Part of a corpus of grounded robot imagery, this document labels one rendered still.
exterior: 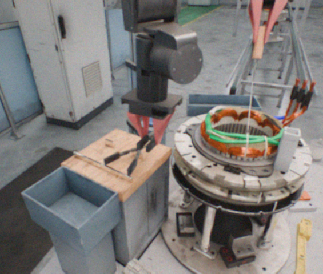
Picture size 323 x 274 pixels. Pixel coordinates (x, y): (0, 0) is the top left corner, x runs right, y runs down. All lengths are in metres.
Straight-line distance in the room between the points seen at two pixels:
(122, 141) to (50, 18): 2.05
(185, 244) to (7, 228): 1.51
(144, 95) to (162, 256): 0.48
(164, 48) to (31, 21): 2.47
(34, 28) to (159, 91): 2.41
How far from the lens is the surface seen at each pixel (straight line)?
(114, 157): 0.59
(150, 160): 0.61
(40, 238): 1.92
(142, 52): 0.43
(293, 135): 0.55
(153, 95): 0.44
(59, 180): 0.64
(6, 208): 2.22
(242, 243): 0.75
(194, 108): 0.89
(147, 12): 0.41
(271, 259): 0.81
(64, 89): 2.79
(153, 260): 0.77
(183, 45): 0.36
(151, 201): 0.69
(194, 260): 0.75
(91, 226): 0.51
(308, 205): 1.00
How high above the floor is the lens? 1.44
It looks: 33 degrees down
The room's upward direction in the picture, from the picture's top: straight up
